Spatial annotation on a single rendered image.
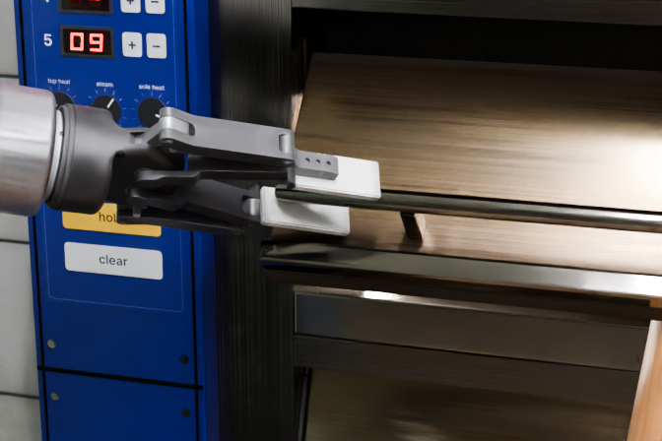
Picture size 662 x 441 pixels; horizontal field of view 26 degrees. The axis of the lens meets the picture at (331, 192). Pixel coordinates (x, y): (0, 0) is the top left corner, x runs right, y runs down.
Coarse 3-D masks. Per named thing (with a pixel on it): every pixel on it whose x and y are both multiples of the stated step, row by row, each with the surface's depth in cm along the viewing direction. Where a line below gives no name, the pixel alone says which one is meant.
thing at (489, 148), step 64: (320, 64) 118; (384, 64) 117; (448, 64) 116; (512, 64) 114; (320, 128) 115; (384, 128) 114; (448, 128) 113; (512, 128) 112; (576, 128) 111; (640, 128) 110; (448, 192) 110; (512, 192) 109; (576, 192) 108; (640, 192) 107; (512, 256) 107; (576, 256) 106; (640, 256) 105
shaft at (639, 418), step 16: (656, 336) 104; (656, 352) 101; (656, 368) 99; (640, 384) 98; (656, 384) 96; (640, 400) 95; (656, 400) 94; (640, 416) 92; (656, 416) 91; (640, 432) 90; (656, 432) 89
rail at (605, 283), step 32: (288, 256) 108; (320, 256) 108; (352, 256) 107; (384, 256) 107; (416, 256) 106; (448, 256) 106; (480, 288) 106; (512, 288) 104; (544, 288) 103; (576, 288) 103; (608, 288) 102; (640, 288) 102
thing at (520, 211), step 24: (288, 192) 107; (312, 192) 106; (384, 192) 105; (408, 192) 105; (408, 216) 106; (456, 216) 104; (480, 216) 103; (504, 216) 103; (528, 216) 102; (552, 216) 102; (576, 216) 101; (600, 216) 101; (624, 216) 100; (648, 216) 100
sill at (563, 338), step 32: (320, 288) 122; (320, 320) 121; (352, 320) 120; (384, 320) 119; (416, 320) 119; (448, 320) 118; (480, 320) 117; (512, 320) 116; (544, 320) 116; (576, 320) 115; (608, 320) 115; (640, 320) 115; (480, 352) 118; (512, 352) 117; (544, 352) 116; (576, 352) 116; (608, 352) 115; (640, 352) 114
